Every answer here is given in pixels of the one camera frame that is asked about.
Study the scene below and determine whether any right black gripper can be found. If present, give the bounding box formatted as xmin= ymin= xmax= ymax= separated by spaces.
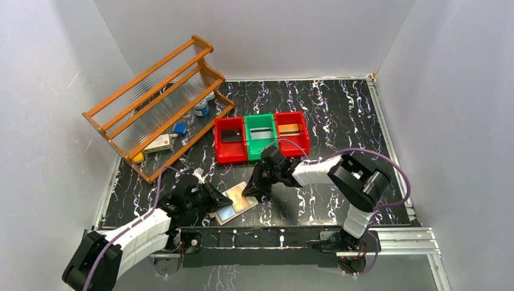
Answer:
xmin=242 ymin=163 xmax=281 ymax=198

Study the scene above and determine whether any beige leather card holder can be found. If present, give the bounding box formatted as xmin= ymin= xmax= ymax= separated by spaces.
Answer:
xmin=208 ymin=181 xmax=259 ymax=226

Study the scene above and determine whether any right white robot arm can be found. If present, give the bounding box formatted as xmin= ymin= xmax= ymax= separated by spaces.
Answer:
xmin=242 ymin=146 xmax=391 ymax=252

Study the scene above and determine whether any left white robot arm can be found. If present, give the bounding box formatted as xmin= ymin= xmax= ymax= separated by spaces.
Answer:
xmin=62 ymin=175 xmax=233 ymax=290

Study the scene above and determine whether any silver card in bin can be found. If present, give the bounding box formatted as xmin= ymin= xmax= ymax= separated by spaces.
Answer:
xmin=250 ymin=127 xmax=274 ymax=140

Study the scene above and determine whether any black card in bin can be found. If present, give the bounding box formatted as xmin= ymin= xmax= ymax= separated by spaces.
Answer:
xmin=221 ymin=129 xmax=244 ymax=143

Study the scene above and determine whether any gold card in bin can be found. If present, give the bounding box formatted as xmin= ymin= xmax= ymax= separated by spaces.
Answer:
xmin=278 ymin=123 xmax=300 ymax=136

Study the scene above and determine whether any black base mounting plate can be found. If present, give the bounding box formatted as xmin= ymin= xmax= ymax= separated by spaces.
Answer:
xmin=142 ymin=226 xmax=380 ymax=278

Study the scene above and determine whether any green plastic bin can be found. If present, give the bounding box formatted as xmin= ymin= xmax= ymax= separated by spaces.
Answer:
xmin=244 ymin=113 xmax=278 ymax=161

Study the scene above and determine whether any left red plastic bin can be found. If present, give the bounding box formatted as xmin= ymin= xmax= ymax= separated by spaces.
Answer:
xmin=214 ymin=116 xmax=249 ymax=164

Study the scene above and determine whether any red plastic bin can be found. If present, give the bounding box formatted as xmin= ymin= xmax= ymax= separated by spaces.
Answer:
xmin=214 ymin=116 xmax=249 ymax=164
xmin=274 ymin=112 xmax=310 ymax=157

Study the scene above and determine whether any right red plastic bin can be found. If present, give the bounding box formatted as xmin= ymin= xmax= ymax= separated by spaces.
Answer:
xmin=274 ymin=112 xmax=310 ymax=157

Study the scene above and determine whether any small white red box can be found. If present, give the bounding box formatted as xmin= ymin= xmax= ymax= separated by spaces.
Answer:
xmin=142 ymin=133 xmax=179 ymax=154

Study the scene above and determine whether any small blue cube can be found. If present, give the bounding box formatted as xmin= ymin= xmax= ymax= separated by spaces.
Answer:
xmin=172 ymin=123 xmax=187 ymax=135

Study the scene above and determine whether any small yellow object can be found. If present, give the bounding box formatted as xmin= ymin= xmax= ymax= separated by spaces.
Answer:
xmin=132 ymin=152 xmax=145 ymax=164

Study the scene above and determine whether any blue white round jar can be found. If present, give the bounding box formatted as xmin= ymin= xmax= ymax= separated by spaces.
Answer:
xmin=193 ymin=98 xmax=210 ymax=118

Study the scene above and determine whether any orange wooden shelf rack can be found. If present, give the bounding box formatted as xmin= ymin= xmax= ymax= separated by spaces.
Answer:
xmin=82 ymin=35 xmax=235 ymax=183

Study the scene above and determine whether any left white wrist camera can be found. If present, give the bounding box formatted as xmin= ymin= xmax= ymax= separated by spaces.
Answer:
xmin=193 ymin=168 xmax=205 ymax=184

